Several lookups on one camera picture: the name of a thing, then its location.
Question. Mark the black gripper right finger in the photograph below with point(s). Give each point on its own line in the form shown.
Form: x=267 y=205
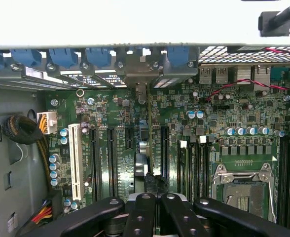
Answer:
x=179 y=217

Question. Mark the silver USB port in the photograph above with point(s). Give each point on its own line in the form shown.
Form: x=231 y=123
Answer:
x=221 y=74
x=205 y=74

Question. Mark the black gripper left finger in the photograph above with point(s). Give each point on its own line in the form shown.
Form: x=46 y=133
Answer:
x=142 y=217

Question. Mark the short black expansion slot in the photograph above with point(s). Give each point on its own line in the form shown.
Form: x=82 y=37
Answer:
x=129 y=138

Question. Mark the CPU socket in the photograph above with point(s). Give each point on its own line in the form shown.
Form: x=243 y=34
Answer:
x=243 y=197

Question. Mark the white power connector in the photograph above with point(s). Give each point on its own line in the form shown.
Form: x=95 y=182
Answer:
x=47 y=122

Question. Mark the open grey PC case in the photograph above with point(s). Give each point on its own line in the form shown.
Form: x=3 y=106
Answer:
x=182 y=74

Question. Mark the green motherboard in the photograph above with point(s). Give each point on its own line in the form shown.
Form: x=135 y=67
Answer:
x=233 y=118

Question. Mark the silver port block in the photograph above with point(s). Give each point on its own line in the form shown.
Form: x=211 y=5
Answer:
x=262 y=74
x=244 y=74

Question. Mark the white expansion slot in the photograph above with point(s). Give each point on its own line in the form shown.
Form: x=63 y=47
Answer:
x=76 y=160

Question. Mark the long black expansion slot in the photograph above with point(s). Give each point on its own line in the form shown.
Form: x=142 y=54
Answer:
x=112 y=163
x=95 y=163

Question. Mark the medium black expansion slot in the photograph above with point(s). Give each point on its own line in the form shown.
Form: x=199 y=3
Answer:
x=165 y=153

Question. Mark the black angled bar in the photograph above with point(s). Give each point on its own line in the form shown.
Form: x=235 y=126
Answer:
x=275 y=22

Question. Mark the blue rear port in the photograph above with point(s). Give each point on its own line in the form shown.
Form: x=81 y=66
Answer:
x=286 y=74

